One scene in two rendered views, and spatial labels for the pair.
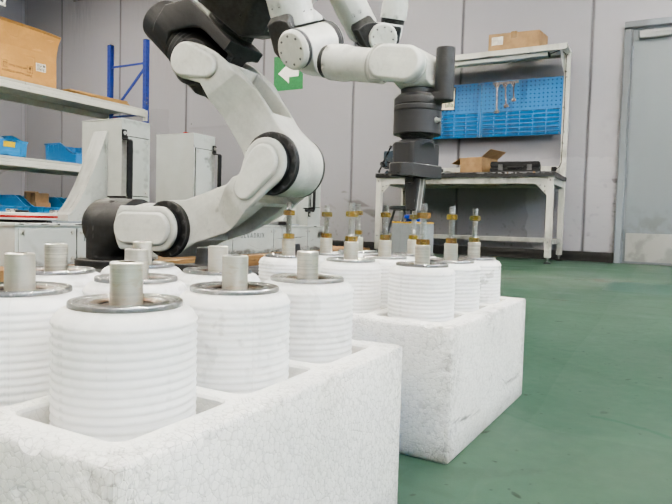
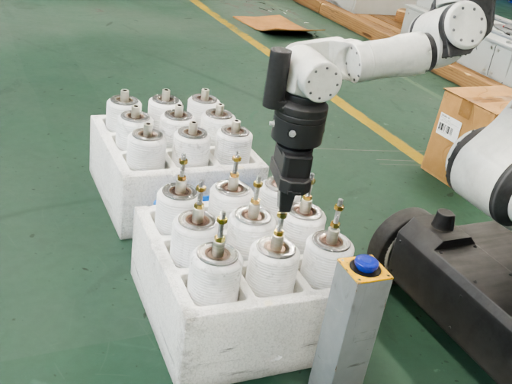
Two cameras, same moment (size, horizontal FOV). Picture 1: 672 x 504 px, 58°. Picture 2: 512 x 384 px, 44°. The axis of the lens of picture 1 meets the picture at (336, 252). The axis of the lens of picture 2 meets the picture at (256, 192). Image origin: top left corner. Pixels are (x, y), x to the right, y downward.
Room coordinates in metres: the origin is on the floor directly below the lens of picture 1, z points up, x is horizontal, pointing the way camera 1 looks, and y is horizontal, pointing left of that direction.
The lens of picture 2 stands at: (1.64, -1.02, 0.88)
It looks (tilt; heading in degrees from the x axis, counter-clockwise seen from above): 27 degrees down; 123
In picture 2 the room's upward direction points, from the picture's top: 9 degrees clockwise
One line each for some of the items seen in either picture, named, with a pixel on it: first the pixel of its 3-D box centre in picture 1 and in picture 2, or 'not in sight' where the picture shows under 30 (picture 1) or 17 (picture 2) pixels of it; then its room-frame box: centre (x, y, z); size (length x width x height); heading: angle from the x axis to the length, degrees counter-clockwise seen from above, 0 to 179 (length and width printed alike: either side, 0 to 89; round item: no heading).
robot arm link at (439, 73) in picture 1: (427, 83); (300, 86); (1.14, -0.16, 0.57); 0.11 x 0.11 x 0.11; 55
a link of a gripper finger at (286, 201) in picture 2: (418, 194); (287, 197); (1.15, -0.15, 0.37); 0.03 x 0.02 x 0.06; 46
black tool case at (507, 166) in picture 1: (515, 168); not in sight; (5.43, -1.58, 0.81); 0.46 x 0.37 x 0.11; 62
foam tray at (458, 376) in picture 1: (381, 351); (242, 280); (1.04, -0.08, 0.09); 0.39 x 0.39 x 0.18; 59
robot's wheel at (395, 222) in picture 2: not in sight; (405, 246); (1.23, 0.32, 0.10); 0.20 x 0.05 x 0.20; 62
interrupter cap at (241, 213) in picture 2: (384, 257); (253, 216); (1.04, -0.08, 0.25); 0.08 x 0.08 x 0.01
